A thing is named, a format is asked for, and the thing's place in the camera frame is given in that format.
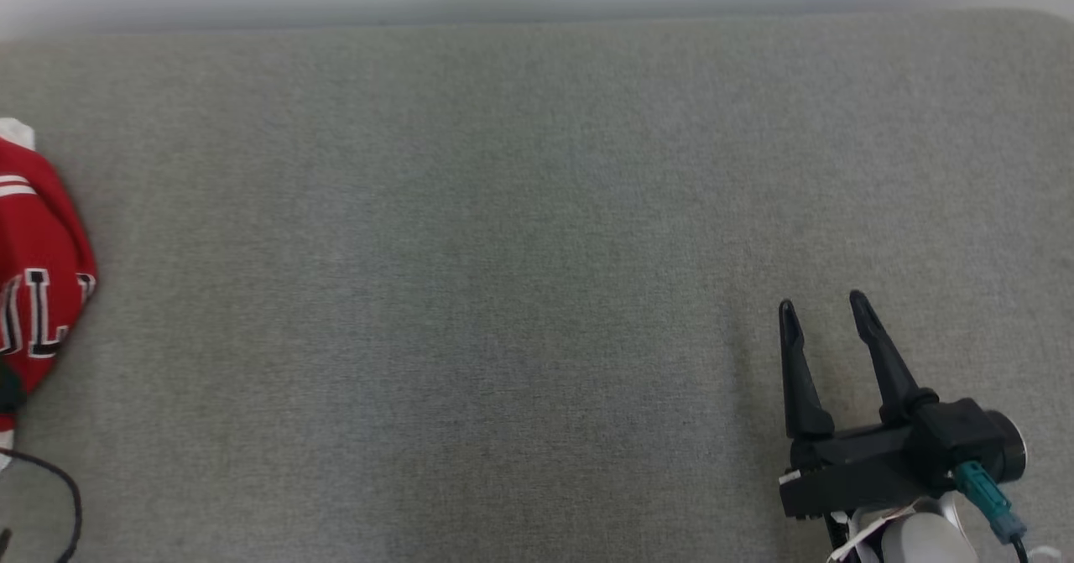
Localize left camera cable teal plug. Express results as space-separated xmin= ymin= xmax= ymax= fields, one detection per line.
xmin=0 ymin=448 xmax=83 ymax=563

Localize red basketball jersey white sleeves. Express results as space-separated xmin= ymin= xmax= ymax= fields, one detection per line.
xmin=0 ymin=118 xmax=99 ymax=472

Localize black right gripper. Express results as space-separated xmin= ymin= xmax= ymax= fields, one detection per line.
xmin=779 ymin=290 xmax=957 ymax=520

